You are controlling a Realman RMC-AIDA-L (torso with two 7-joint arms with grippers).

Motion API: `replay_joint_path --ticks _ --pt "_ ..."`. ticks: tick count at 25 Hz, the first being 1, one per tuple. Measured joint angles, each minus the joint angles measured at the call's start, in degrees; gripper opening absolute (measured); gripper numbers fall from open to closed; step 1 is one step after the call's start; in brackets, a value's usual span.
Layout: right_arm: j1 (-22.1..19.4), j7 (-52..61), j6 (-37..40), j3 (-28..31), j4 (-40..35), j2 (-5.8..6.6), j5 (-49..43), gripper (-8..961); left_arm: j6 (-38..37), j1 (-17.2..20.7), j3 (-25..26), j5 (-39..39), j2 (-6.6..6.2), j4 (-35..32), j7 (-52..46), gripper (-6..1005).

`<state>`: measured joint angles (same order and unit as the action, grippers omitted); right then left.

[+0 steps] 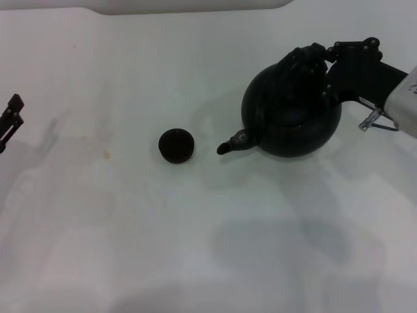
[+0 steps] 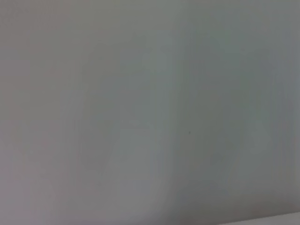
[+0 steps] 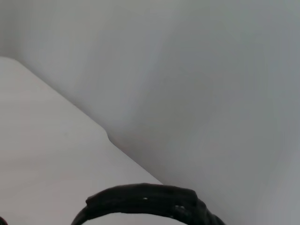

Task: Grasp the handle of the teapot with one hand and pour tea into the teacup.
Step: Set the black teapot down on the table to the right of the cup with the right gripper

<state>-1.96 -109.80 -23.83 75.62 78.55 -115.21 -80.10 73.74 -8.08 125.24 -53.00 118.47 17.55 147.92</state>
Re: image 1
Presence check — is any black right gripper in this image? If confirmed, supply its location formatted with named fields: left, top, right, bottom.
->
left=311, top=37, right=410, bottom=109

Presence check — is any black round teapot with handle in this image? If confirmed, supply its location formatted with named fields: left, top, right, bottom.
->
left=216, top=45, right=343, bottom=159

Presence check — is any small dark brown teacup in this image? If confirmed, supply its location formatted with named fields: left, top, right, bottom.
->
left=158, top=128, right=195, bottom=164

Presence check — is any right wrist cable with connector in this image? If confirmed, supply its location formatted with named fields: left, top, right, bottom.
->
left=358, top=108, right=400, bottom=132

